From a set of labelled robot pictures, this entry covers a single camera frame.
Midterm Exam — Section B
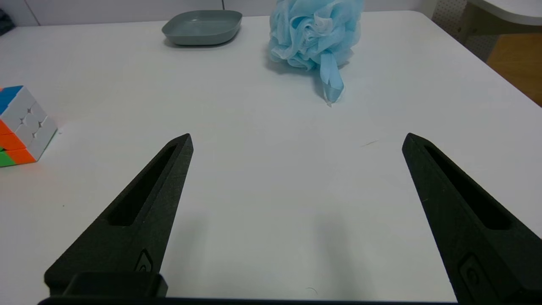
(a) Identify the light blue mesh bath loofah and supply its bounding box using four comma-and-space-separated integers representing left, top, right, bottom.
269, 0, 365, 104

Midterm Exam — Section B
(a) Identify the white side table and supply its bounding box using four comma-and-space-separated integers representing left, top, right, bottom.
459, 0, 542, 43

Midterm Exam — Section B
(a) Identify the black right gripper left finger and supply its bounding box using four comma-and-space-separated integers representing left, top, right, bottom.
44, 134, 194, 296

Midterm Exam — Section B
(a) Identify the dark grey folded cloth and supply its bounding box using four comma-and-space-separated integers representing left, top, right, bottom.
0, 8, 15, 36

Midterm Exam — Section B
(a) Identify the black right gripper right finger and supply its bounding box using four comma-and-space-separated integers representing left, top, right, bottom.
402, 133, 542, 304

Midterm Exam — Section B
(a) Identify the multicolour puzzle cube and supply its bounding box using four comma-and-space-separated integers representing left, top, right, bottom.
0, 86, 58, 167

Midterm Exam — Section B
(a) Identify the grey-green plastic dish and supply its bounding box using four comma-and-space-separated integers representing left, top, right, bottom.
162, 10, 243, 46

